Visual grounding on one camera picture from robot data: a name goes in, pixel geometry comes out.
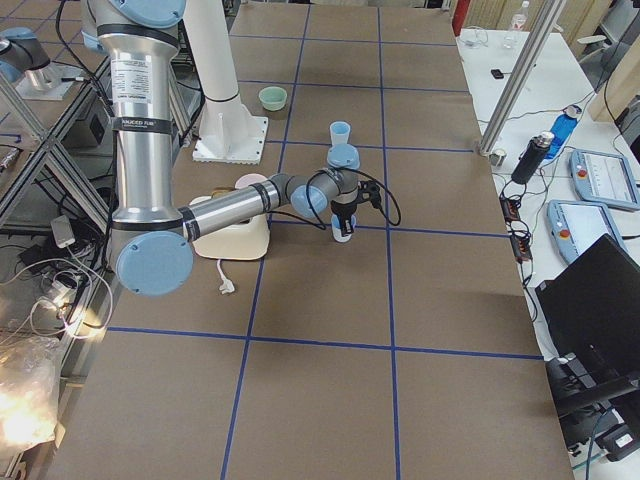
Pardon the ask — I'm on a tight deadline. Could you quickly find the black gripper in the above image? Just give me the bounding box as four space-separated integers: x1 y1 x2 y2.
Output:
331 201 357 236

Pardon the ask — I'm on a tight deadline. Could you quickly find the green bowl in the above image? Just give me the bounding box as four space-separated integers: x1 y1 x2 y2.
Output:
258 86 288 112

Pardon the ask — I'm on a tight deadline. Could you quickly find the crumpled plastic bag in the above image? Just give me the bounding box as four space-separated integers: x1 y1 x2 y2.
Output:
1 336 61 456

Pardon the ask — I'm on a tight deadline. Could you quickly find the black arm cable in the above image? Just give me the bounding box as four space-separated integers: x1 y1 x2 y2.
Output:
305 169 402 231

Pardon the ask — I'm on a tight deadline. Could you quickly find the black thermos bottle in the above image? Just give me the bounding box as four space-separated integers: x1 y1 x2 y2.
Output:
511 131 554 185

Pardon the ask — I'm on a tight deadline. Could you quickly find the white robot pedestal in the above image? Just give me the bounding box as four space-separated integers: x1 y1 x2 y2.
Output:
183 0 269 164

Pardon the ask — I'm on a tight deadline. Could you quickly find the black laptop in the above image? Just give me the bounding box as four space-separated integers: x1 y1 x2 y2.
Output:
536 234 639 372

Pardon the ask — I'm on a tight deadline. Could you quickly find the blue water bottle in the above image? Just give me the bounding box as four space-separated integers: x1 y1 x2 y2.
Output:
542 104 582 165

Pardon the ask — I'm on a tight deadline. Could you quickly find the clear plastic bottle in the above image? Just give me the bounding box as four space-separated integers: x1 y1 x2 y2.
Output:
510 0 530 32

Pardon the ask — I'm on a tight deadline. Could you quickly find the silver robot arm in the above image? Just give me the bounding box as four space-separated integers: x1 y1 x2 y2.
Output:
1 27 70 101
81 1 359 296

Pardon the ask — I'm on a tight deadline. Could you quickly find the light blue cup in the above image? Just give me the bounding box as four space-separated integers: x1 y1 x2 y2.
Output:
331 214 356 243
329 121 351 146

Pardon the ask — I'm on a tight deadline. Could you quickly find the white toaster plug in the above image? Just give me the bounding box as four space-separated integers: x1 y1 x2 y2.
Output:
216 259 235 295

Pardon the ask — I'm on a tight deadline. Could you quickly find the toast slice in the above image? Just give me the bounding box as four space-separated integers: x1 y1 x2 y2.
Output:
211 187 235 197

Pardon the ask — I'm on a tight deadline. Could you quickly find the cream toaster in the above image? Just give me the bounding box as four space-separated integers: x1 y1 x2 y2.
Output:
192 214 270 261

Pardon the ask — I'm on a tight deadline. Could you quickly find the pink bowl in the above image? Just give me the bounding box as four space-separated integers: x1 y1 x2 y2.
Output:
234 173 266 189

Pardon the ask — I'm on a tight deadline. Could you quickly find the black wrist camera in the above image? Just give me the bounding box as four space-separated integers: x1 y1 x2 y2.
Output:
357 181 382 211

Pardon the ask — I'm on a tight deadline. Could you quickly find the aluminium frame post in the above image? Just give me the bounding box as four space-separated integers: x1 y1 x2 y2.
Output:
477 0 566 157

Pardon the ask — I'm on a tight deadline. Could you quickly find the teach pendant tablet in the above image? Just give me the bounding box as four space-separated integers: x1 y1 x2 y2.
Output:
569 149 639 211
547 200 626 264

